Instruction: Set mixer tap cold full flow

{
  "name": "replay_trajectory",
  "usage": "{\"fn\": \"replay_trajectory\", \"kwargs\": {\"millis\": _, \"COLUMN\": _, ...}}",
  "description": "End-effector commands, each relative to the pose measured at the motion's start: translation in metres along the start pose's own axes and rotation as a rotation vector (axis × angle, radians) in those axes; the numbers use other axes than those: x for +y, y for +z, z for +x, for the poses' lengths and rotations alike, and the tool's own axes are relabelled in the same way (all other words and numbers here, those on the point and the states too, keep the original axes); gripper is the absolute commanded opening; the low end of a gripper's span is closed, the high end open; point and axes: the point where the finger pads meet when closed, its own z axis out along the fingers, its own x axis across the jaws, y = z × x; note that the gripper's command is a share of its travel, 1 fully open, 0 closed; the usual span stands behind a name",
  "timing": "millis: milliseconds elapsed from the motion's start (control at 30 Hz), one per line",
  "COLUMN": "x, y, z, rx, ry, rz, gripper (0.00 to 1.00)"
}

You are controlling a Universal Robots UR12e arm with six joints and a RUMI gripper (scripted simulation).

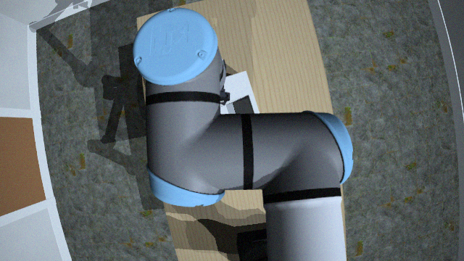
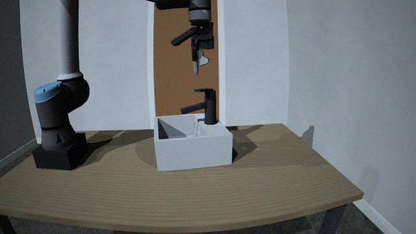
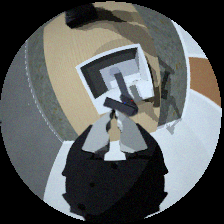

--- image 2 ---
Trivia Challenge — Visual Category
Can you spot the white sink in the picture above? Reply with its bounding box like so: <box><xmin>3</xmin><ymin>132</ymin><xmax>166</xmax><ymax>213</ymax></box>
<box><xmin>154</xmin><ymin>113</ymin><xmax>233</xmax><ymax>172</ymax></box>

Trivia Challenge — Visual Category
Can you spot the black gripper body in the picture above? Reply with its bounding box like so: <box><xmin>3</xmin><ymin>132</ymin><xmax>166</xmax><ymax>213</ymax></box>
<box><xmin>191</xmin><ymin>21</ymin><xmax>214</xmax><ymax>50</ymax></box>

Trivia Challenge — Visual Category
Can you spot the black mixer tap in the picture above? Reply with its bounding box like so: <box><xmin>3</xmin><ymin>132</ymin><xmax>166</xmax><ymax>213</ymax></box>
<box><xmin>181</xmin><ymin>89</ymin><xmax>217</xmax><ymax>125</ymax></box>

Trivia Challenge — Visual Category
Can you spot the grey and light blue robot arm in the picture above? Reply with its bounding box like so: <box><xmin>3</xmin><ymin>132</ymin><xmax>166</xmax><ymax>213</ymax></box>
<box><xmin>34</xmin><ymin>0</ymin><xmax>211</xmax><ymax>151</ymax></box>

